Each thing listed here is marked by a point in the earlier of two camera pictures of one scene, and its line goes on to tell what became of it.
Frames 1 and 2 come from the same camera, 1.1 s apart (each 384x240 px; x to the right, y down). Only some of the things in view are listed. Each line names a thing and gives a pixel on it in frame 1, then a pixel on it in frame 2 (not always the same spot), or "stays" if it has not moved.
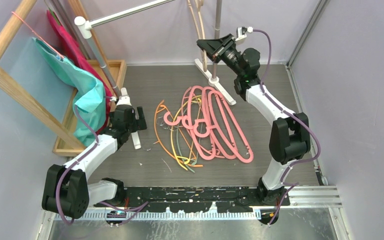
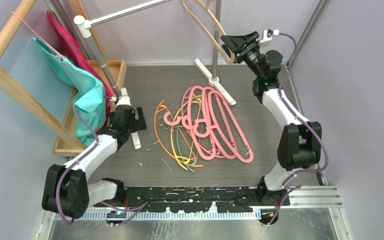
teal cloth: (89, 111) stays
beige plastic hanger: (202, 34) -> (205, 4)
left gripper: (140, 125) stays
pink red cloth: (72, 52) stays
